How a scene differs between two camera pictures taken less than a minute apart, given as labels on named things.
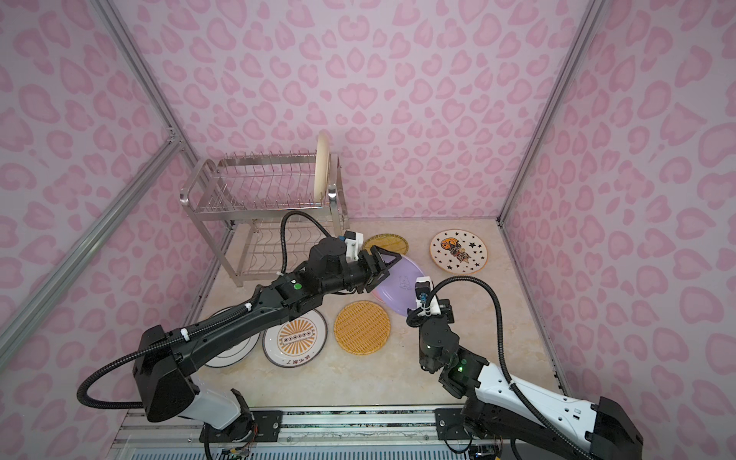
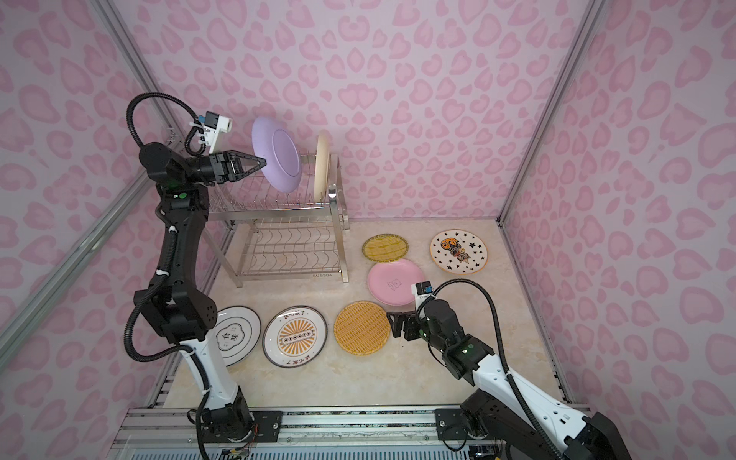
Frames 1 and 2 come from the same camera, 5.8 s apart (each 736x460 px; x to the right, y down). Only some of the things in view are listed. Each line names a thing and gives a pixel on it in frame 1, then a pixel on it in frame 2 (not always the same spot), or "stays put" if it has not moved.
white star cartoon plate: x=459 y=251 stays put
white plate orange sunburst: x=295 y=343 stays put
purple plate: x=398 y=291 → x=275 y=145
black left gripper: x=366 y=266 → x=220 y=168
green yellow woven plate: x=389 y=241 stays put
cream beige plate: x=322 y=167 stays put
